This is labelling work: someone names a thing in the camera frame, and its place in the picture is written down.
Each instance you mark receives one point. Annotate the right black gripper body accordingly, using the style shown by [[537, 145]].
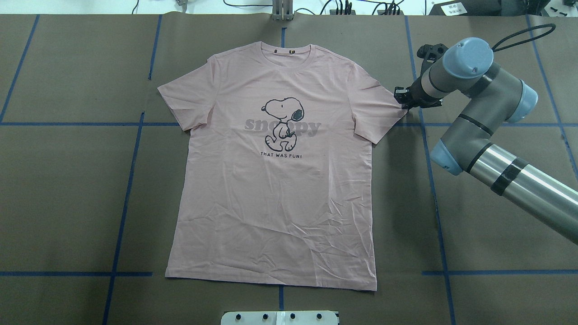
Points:
[[416, 93]]

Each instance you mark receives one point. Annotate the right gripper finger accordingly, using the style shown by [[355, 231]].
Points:
[[403, 96]]

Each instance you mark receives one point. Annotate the pink Snoopy t-shirt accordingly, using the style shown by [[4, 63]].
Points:
[[278, 179]]

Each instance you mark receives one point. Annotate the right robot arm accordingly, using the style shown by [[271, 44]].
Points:
[[495, 97]]

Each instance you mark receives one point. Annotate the black box white label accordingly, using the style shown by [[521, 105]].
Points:
[[466, 8]]

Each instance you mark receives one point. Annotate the brown paper table cover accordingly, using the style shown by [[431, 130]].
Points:
[[92, 164]]

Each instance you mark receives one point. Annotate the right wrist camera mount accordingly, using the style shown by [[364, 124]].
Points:
[[429, 54]]

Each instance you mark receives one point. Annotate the aluminium frame post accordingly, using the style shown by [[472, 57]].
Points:
[[282, 10]]

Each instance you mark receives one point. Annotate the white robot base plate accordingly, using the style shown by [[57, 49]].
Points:
[[322, 317]]

